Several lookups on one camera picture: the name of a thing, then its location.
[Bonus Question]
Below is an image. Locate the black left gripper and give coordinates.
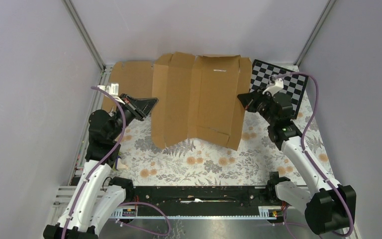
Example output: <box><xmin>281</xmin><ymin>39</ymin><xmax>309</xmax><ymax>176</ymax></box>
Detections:
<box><xmin>109</xmin><ymin>94</ymin><xmax>159</xmax><ymax>140</ymax></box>

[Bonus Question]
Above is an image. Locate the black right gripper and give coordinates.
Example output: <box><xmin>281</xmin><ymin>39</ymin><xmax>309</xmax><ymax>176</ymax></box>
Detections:
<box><xmin>238</xmin><ymin>86</ymin><xmax>277</xmax><ymax>125</ymax></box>

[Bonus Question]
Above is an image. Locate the black white checkerboard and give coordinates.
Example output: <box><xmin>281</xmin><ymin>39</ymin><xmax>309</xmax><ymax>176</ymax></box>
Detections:
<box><xmin>249</xmin><ymin>59</ymin><xmax>308</xmax><ymax>119</ymax></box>

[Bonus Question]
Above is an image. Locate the cardboard box sheet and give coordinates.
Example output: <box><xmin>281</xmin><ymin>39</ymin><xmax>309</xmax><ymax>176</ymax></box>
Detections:
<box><xmin>151</xmin><ymin>52</ymin><xmax>252</xmax><ymax>150</ymax></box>

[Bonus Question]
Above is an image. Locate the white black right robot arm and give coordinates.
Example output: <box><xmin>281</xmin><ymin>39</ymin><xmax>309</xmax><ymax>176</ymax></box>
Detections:
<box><xmin>237</xmin><ymin>91</ymin><xmax>356</xmax><ymax>237</ymax></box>

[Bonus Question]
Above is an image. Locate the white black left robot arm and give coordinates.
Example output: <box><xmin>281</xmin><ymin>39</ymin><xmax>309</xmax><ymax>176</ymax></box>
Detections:
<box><xmin>43</xmin><ymin>94</ymin><xmax>158</xmax><ymax>239</ymax></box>

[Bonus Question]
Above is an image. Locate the lower flat cardboard sheet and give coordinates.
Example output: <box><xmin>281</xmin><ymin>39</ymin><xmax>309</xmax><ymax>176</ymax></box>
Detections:
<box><xmin>108</xmin><ymin>61</ymin><xmax>153</xmax><ymax>99</ymax></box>

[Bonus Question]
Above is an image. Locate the floral patterned table mat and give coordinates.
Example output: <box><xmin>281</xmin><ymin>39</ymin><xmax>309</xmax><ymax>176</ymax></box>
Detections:
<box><xmin>89</xmin><ymin>65</ymin><xmax>337</xmax><ymax>187</ymax></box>

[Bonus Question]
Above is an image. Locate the black base rail bar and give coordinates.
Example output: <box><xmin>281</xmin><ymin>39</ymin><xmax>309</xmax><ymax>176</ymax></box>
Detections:
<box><xmin>125</xmin><ymin>186</ymin><xmax>286</xmax><ymax>218</ymax></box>

